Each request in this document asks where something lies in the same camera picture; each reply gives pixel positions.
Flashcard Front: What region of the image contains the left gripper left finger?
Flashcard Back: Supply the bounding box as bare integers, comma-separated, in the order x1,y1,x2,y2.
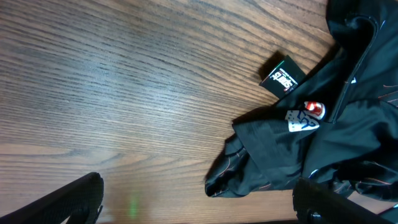
1,172,104,224

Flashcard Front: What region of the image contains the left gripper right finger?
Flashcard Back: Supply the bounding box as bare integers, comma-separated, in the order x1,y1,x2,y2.
293,179,395,224

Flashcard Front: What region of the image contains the black printed cycling jersey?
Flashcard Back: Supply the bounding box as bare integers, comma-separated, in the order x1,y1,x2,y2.
205,1,397,202

